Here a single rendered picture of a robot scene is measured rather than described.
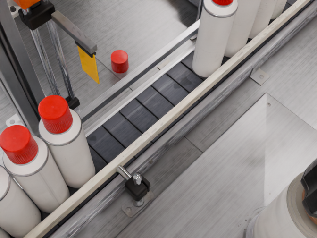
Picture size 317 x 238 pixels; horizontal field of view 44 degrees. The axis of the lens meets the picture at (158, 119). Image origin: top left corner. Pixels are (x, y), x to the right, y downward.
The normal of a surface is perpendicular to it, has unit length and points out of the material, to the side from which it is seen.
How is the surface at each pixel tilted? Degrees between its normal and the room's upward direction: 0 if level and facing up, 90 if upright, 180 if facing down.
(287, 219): 92
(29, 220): 90
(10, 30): 90
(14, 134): 3
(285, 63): 0
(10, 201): 90
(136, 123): 0
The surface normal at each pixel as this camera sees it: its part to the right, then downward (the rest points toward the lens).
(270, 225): -0.99, 0.05
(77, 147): 0.75, 0.59
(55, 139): -0.02, 0.22
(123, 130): 0.04, -0.48
